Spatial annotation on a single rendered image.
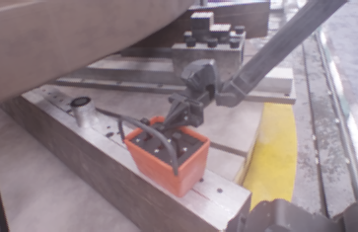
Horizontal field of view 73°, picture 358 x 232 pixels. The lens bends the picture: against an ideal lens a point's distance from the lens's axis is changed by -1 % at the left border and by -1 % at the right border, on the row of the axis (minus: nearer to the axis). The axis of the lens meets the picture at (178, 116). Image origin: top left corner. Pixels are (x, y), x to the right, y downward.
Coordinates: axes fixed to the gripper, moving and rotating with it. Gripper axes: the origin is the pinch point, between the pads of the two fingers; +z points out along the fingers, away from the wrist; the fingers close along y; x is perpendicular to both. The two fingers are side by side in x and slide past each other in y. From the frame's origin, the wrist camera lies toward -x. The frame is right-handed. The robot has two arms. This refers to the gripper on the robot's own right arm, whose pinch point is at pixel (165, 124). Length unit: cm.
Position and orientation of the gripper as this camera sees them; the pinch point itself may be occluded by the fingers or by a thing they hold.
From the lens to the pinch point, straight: 60.7
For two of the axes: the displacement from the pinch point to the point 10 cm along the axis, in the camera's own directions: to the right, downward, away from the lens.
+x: 0.9, 8.2, 5.7
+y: 7.5, 3.2, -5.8
